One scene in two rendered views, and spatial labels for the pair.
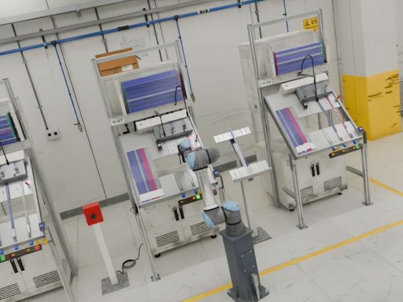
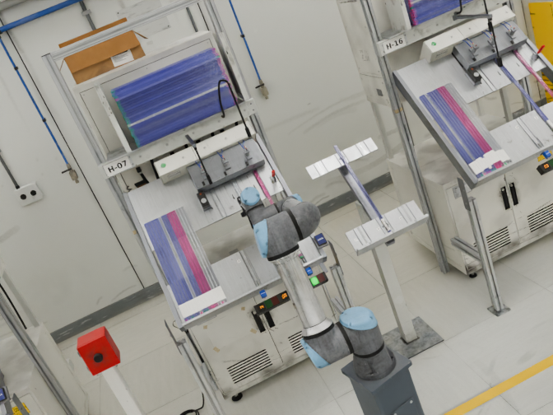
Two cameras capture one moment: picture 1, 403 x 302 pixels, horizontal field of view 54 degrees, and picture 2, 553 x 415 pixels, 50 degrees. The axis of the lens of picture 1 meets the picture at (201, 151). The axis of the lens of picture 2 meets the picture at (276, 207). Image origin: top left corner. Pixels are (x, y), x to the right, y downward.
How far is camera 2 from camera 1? 86 cm
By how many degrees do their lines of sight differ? 6
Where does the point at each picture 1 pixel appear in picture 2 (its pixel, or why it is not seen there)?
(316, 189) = (514, 230)
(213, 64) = (292, 23)
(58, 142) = (42, 207)
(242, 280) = not seen: outside the picture
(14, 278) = not seen: outside the picture
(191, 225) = (289, 334)
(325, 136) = (526, 132)
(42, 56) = not seen: outside the picture
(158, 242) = (234, 376)
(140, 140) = (168, 196)
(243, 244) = (395, 392)
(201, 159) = (281, 234)
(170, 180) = (233, 268)
